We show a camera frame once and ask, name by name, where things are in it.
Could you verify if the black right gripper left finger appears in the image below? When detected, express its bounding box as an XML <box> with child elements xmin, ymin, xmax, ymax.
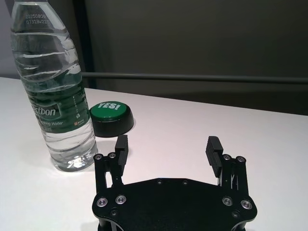
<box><xmin>93</xmin><ymin>135</ymin><xmax>131</xmax><ymax>193</ymax></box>

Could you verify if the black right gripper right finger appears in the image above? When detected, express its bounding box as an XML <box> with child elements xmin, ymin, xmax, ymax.
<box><xmin>205</xmin><ymin>136</ymin><xmax>250</xmax><ymax>193</ymax></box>

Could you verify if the clear water bottle green label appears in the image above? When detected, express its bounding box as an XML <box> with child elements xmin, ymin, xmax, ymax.
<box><xmin>9</xmin><ymin>0</ymin><xmax>99</xmax><ymax>172</ymax></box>

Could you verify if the green YES button black base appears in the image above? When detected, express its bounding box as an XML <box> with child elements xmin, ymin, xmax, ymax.
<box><xmin>90</xmin><ymin>101</ymin><xmax>135</xmax><ymax>138</ymax></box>

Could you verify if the thin grey horizontal rail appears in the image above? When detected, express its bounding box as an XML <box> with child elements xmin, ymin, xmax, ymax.
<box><xmin>81</xmin><ymin>71</ymin><xmax>308</xmax><ymax>84</ymax></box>

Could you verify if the dark vertical frame post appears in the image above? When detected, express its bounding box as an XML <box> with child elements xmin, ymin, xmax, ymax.
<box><xmin>71</xmin><ymin>0</ymin><xmax>97</xmax><ymax>89</ymax></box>

